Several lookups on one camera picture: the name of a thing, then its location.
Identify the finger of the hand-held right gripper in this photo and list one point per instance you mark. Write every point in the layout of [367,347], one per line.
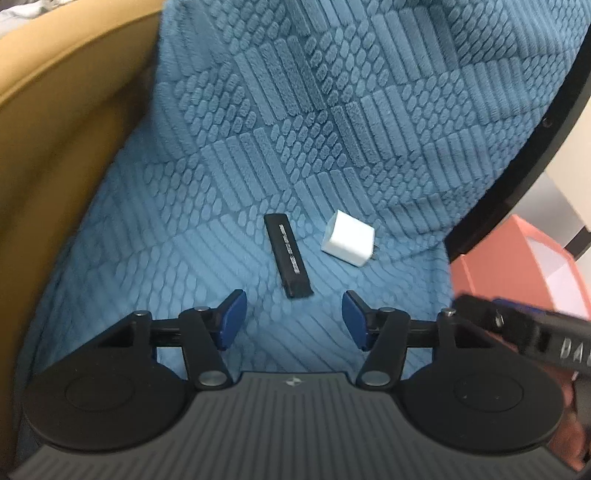
[508,318]

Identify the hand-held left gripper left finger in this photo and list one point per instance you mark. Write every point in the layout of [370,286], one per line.
[233,319]

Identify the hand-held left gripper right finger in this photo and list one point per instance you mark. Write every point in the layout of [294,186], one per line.
[353,319]

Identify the pink cardboard box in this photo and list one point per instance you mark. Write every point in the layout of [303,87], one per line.
[531,263]

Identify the white charger cube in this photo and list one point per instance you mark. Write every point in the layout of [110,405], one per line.
[348,237]

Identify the black stick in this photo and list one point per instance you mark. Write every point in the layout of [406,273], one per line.
[287,256]

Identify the blue textured seat cover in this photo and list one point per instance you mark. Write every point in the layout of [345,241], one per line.
[286,138]

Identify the mustard yellow armrest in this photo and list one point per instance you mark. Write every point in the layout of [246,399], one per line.
[60,161]

